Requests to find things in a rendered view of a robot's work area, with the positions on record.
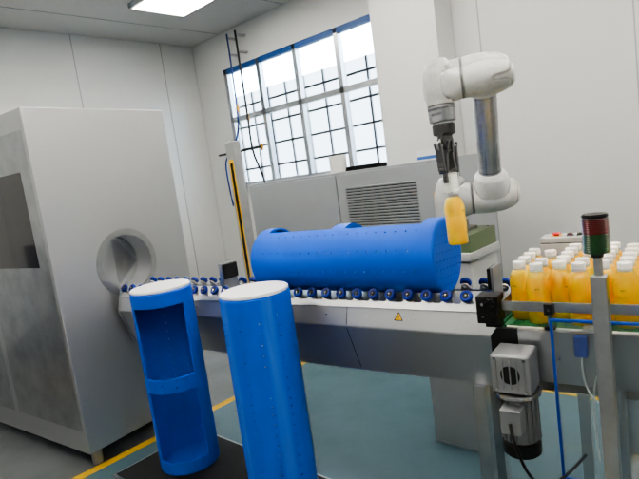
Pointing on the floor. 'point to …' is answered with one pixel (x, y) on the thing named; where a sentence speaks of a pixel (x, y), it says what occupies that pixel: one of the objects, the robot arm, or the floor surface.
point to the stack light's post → (606, 375)
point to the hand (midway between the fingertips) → (451, 183)
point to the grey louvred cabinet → (358, 198)
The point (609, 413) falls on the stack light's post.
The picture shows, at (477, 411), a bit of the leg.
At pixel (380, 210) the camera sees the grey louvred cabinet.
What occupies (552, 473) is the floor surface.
